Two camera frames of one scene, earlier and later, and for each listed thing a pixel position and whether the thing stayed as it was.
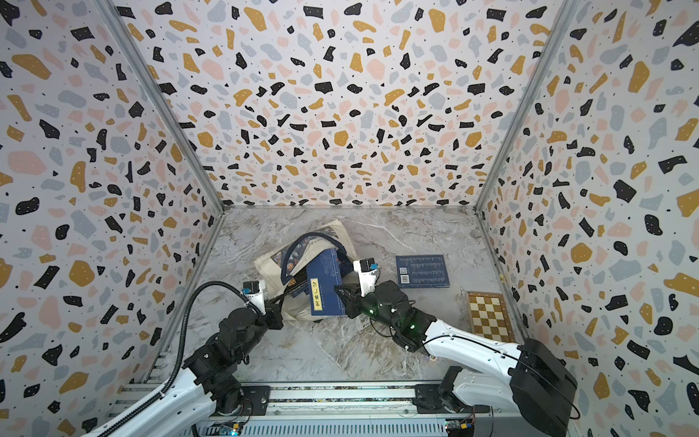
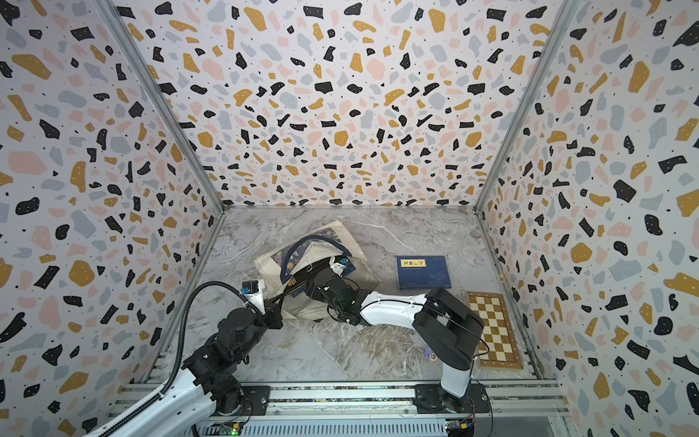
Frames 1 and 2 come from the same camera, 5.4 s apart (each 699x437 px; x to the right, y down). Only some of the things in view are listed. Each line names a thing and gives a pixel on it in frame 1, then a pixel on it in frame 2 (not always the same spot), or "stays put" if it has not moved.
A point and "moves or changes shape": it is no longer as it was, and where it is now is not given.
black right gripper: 356,301 → 313,289
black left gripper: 274,313 stays put
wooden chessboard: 490,316 stays put
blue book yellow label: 324,274 moves or changes shape
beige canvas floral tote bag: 283,270 stays put
